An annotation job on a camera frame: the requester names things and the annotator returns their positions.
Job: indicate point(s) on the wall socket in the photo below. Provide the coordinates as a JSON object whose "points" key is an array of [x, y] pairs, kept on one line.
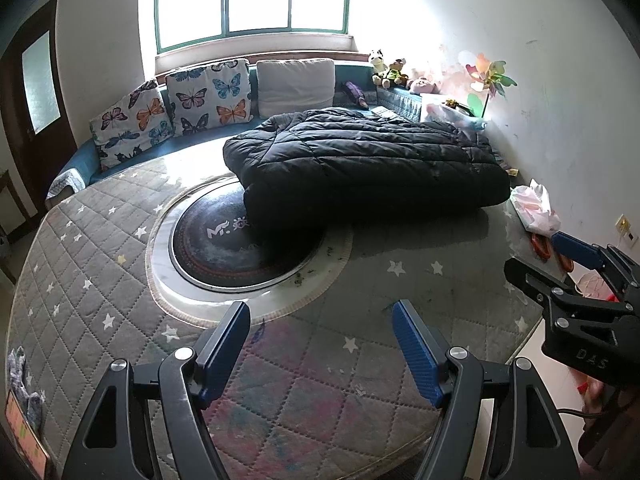
{"points": [[622, 222], [633, 236]]}

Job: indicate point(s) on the orange mattress label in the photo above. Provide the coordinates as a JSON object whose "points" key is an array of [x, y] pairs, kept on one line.
{"points": [[25, 427]]}

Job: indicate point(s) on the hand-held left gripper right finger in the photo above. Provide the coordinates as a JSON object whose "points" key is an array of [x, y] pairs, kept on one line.
{"points": [[417, 355]]}

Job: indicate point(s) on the brown bear plush toy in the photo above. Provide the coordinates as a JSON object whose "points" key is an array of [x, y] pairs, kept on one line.
{"points": [[396, 71]]}

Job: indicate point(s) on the large butterfly print pillow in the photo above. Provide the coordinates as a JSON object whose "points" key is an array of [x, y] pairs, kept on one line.
{"points": [[207, 95]]}

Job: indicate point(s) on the yellow ribbon bow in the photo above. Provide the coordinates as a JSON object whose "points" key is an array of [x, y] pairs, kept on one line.
{"points": [[454, 104]]}

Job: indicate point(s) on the blue bed surround cushion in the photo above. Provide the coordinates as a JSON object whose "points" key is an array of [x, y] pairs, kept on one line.
{"points": [[80, 160]]}

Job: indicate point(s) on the green framed window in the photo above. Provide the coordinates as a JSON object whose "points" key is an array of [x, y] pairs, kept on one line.
{"points": [[250, 0]]}

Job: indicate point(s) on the plain white pillow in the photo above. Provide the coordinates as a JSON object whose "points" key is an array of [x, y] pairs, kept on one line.
{"points": [[295, 87]]}

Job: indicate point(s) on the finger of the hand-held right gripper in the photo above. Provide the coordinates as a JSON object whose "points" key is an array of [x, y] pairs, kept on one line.
{"points": [[530, 277], [575, 250]]}

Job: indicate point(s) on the clear plastic bag of toys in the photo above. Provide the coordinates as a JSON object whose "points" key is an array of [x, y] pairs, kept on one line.
{"points": [[450, 116]]}

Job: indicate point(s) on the black puffer jacket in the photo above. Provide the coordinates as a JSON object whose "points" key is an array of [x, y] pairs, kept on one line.
{"points": [[375, 160]]}

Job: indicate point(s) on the brown door with glass pane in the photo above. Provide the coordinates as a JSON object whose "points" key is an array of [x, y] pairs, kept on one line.
{"points": [[35, 100]]}

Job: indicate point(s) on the round grey quilted mattress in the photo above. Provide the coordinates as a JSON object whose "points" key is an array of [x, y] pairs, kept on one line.
{"points": [[300, 385]]}

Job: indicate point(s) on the panda plush toy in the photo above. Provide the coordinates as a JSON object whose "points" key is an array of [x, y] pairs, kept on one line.
{"points": [[378, 62]]}

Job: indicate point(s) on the white plastic bag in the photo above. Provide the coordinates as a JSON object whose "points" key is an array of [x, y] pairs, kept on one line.
{"points": [[535, 205]]}

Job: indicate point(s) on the pink plastic item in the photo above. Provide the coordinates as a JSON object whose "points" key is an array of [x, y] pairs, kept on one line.
{"points": [[595, 285]]}

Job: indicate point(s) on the grey patterned cloth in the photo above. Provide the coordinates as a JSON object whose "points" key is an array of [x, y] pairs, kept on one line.
{"points": [[20, 375]]}

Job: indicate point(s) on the pink plush toy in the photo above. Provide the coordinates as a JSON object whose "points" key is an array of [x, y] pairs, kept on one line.
{"points": [[422, 85]]}

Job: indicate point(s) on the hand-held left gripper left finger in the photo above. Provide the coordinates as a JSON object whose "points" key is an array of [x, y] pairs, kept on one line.
{"points": [[227, 355]]}

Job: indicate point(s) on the purple folded umbrella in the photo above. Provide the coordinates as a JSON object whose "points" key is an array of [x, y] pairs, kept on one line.
{"points": [[355, 92]]}

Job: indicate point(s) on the small butterfly print pillow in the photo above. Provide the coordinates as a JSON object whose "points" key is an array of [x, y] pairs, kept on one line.
{"points": [[132, 125]]}

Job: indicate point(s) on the colourful pinwheel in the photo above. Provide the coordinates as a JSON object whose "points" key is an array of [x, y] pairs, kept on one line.
{"points": [[487, 77]]}

